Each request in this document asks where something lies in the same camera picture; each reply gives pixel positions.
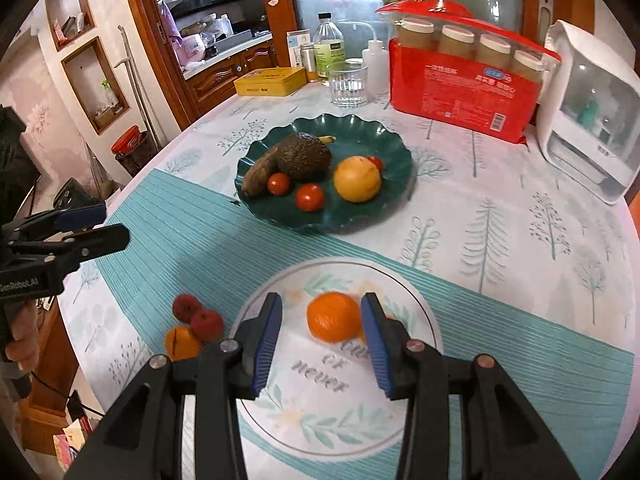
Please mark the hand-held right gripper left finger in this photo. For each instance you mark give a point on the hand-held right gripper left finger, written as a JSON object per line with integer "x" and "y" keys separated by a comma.
{"x": 265, "y": 342}

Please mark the red lidded trash bin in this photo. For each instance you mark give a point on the red lidded trash bin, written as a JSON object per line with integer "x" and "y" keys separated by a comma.
{"x": 127, "y": 147}

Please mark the person's left hand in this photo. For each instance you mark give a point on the person's left hand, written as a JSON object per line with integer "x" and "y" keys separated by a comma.
{"x": 20, "y": 330}

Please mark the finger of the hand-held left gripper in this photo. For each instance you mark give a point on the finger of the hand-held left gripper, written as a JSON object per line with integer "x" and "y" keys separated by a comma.
{"x": 80, "y": 215}
{"x": 100, "y": 240}

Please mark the black box-shaped object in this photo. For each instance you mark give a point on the black box-shaped object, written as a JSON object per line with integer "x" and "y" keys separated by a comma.
{"x": 75, "y": 192}

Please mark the small orange fruit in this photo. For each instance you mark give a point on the small orange fruit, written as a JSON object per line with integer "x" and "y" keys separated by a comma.
{"x": 181, "y": 343}

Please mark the orange mandarin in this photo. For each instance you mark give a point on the orange mandarin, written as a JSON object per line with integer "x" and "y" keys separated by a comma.
{"x": 332, "y": 317}

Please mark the large yellow orange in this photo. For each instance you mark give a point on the large yellow orange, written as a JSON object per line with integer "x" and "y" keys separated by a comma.
{"x": 356, "y": 180}

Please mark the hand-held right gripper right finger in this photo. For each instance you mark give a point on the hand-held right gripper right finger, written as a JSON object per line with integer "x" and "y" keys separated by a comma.
{"x": 375, "y": 345}

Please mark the overripe brown banana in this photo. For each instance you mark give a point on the overripe brown banana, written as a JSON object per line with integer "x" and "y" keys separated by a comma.
{"x": 260, "y": 174}

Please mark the white pole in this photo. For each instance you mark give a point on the white pole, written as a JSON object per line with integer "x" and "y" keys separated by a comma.
{"x": 136, "y": 85}

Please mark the wooden wall niche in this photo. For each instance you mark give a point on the wooden wall niche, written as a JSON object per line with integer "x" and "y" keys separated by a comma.
{"x": 70, "y": 10}
{"x": 95, "y": 85}

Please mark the small white carton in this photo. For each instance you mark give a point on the small white carton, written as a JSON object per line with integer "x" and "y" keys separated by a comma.
{"x": 297, "y": 46}

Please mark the yellow tin box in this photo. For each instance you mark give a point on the yellow tin box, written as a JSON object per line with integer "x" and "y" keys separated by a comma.
{"x": 270, "y": 81}

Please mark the purple cloth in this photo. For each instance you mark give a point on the purple cloth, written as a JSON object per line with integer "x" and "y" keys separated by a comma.
{"x": 170, "y": 25}

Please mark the dark avocado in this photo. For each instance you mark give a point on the dark avocado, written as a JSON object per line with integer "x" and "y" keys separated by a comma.
{"x": 303, "y": 157}

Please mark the small metal can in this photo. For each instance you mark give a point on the small metal can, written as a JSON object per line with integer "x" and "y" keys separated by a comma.
{"x": 308, "y": 64}

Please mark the dark green scalloped plate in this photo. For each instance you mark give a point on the dark green scalloped plate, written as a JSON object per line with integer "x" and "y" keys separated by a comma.
{"x": 325, "y": 215}

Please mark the dark flat panel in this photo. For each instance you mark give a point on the dark flat panel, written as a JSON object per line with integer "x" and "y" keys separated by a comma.
{"x": 17, "y": 170}

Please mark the clear bottle green label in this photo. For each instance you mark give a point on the clear bottle green label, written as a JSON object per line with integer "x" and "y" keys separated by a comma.
{"x": 328, "y": 47}

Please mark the white squeeze bottle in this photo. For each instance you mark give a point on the white squeeze bottle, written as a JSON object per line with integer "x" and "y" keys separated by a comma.
{"x": 376, "y": 66}

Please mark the red jar rack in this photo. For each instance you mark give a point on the red jar rack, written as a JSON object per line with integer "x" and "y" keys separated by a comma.
{"x": 435, "y": 10}

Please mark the white bottle sterilizer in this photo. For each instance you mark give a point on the white bottle sterilizer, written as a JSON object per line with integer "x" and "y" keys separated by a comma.
{"x": 590, "y": 110}

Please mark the wooden kitchen cabinet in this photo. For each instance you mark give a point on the wooden kitchen cabinet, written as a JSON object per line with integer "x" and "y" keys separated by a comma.
{"x": 225, "y": 74}

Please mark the small red cherry tomato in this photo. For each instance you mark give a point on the small red cherry tomato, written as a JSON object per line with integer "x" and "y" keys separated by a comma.
{"x": 376, "y": 162}
{"x": 279, "y": 183}

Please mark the red paper cup package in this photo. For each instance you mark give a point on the red paper cup package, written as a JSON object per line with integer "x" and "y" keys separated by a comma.
{"x": 462, "y": 97}

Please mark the ribbed glass tumbler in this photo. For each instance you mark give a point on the ribbed glass tumbler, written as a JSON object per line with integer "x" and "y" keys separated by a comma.
{"x": 348, "y": 84}

